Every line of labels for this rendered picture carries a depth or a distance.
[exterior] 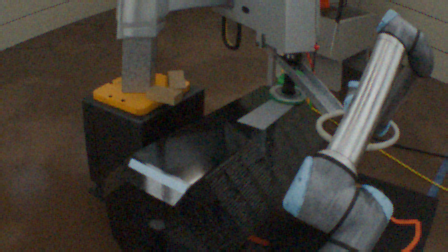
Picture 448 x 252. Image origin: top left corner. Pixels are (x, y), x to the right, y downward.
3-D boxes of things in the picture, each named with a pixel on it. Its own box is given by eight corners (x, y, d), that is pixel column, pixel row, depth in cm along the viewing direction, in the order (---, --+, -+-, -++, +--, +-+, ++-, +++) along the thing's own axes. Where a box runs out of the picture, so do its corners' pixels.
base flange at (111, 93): (90, 97, 301) (90, 90, 299) (137, 73, 338) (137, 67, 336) (141, 117, 278) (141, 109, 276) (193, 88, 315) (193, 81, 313)
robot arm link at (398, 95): (445, 45, 130) (387, 123, 192) (420, 24, 132) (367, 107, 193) (441, 66, 126) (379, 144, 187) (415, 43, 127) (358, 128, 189)
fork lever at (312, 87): (252, 44, 286) (254, 37, 283) (279, 42, 294) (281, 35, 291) (321, 120, 242) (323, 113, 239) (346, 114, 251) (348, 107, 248)
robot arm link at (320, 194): (331, 233, 115) (425, 24, 128) (278, 204, 118) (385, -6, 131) (321, 234, 130) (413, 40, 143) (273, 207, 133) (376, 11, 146)
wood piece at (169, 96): (145, 99, 290) (145, 90, 288) (154, 93, 298) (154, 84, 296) (174, 105, 283) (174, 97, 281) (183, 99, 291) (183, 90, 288)
